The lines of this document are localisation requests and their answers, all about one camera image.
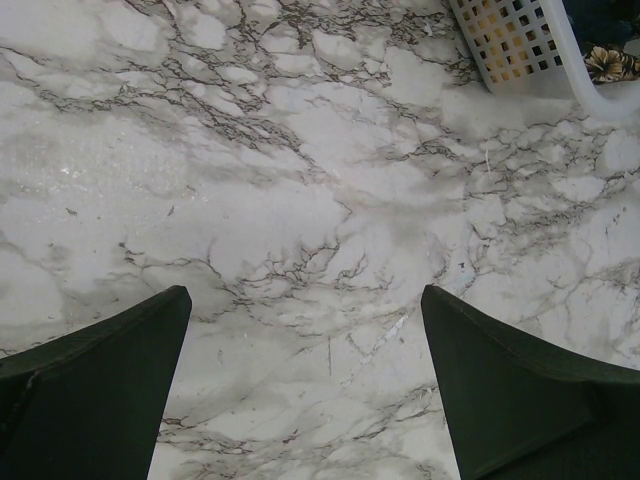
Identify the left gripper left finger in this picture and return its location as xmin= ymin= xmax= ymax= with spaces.
xmin=1 ymin=286 xmax=192 ymax=479

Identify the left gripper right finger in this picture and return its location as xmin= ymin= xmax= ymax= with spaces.
xmin=421 ymin=285 xmax=639 ymax=479

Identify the pile of patterned ties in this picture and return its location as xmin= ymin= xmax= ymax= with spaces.
xmin=563 ymin=0 xmax=639 ymax=85

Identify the white plastic lattice basket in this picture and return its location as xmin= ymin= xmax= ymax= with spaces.
xmin=450 ymin=1 xmax=639 ymax=120

